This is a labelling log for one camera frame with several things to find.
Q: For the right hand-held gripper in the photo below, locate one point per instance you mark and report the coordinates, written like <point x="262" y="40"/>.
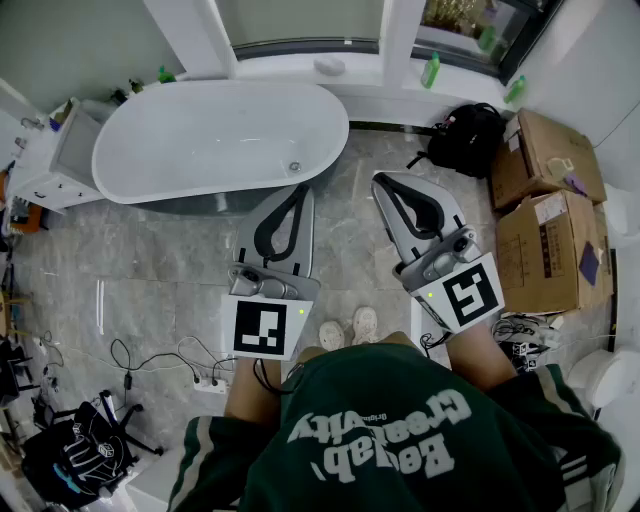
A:
<point x="470" y="295"/>

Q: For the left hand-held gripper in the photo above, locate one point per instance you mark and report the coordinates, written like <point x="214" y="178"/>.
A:
<point x="260" y="327"/>

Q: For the chrome bathtub drain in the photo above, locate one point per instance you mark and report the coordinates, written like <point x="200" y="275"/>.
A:
<point x="295" y="166"/>

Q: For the person's right forearm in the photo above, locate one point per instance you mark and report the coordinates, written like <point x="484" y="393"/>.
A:
<point x="480" y="355"/>

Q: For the person's left forearm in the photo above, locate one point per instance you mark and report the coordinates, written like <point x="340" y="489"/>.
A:
<point x="250" y="395"/>

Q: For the white bathtub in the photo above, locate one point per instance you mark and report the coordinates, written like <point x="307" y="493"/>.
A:
<point x="200" y="140"/>

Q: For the black backpack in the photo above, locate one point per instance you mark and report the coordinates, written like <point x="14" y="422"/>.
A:
<point x="467" y="140"/>

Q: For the person's left white shoe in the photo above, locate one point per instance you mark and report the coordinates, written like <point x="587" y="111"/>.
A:
<point x="331" y="336"/>

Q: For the person's white shoe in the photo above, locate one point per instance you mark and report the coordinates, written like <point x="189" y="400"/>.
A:
<point x="331" y="336"/>
<point x="366" y="325"/>

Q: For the person's right white shoe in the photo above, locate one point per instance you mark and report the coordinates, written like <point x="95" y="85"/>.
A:
<point x="366" y="325"/>

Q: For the tan shorts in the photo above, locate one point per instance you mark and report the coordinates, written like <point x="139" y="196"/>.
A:
<point x="397" y="338"/>

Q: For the tall cardboard box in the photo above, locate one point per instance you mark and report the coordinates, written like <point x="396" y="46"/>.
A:
<point x="545" y="255"/>

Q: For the wide cardboard box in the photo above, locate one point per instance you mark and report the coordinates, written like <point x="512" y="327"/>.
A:
<point x="540" y="145"/>

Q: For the green plastic bottle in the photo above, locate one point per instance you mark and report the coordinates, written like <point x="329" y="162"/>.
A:
<point x="166" y="76"/>
<point x="430" y="71"/>
<point x="515" y="91"/>

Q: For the small beige container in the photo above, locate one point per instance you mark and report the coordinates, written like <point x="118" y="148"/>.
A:
<point x="560" y="165"/>

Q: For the white power strip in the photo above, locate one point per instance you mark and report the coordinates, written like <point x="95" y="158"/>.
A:
<point x="210" y="385"/>

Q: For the small purple item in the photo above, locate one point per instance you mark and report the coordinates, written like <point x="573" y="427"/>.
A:
<point x="576" y="184"/>

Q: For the purple flat pad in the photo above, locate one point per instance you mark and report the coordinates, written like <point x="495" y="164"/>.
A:
<point x="590" y="261"/>

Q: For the dark framed window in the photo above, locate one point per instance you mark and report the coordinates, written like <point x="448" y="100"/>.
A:
<point x="465" y="22"/>

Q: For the small dark bottle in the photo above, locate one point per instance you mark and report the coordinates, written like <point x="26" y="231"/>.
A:
<point x="119" y="95"/>

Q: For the dark green printed sweatshirt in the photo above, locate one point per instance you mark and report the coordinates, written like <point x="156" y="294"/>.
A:
<point x="375" y="440"/>

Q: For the white bathroom cabinet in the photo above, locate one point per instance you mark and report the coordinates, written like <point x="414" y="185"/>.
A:
<point x="70" y="150"/>

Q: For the black office chair base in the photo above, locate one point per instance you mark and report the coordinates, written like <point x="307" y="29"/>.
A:
<point x="135" y="430"/>

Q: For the orange box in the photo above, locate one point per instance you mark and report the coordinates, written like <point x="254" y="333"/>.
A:
<point x="27" y="218"/>

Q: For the white rounded fixture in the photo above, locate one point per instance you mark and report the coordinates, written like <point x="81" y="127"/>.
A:
<point x="607" y="377"/>

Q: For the chrome faucet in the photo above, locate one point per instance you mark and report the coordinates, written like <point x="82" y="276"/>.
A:
<point x="32" y="123"/>

